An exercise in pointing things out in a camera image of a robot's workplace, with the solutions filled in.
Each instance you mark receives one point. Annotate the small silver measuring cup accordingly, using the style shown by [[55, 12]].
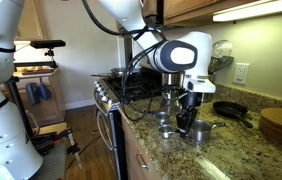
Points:
[[165, 131]]

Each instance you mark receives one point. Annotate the large silver measuring cup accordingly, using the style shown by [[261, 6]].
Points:
[[199, 133]]

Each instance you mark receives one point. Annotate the wooden upper kitchen cabinets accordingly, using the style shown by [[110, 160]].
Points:
[[181, 6]]

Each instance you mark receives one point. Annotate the round wooden cutting board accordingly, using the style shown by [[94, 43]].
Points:
[[281, 123]]

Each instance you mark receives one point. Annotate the wide shallow silver measuring cup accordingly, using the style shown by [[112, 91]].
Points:
[[162, 118]]

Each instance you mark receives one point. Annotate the stainless steel gas range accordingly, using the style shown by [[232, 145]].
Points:
[[134, 85]]

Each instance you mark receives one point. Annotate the silver frying pan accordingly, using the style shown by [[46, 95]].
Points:
[[117, 72]]

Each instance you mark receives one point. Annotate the wooden side cabinet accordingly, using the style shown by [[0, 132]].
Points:
[[54, 106]]

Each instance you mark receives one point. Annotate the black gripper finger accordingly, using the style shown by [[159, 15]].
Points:
[[182, 125], [192, 120]]

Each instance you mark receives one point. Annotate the white wall outlet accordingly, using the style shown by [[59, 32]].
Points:
[[241, 73]]

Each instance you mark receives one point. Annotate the robot mounting cart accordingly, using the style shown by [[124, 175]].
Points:
[[52, 166]]

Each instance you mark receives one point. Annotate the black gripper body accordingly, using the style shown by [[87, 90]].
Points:
[[191, 101]]

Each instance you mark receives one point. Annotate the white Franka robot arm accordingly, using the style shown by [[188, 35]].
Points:
[[4, 133]]

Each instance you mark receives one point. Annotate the under-cabinet light strip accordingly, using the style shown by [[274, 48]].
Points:
[[257, 11]]

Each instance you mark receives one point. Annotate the wooden wall cabinet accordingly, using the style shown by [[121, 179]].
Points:
[[31, 20]]

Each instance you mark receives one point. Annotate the large perforated steel utensil holder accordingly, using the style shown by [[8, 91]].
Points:
[[171, 80]]

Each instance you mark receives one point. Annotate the black bar-shaped camera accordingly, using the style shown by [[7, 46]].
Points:
[[47, 44]]

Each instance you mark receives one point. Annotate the small perforated steel utensil holder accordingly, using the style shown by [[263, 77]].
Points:
[[209, 96]]

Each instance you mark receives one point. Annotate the blue oven mitt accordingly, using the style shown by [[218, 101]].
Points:
[[44, 91], [31, 93]]

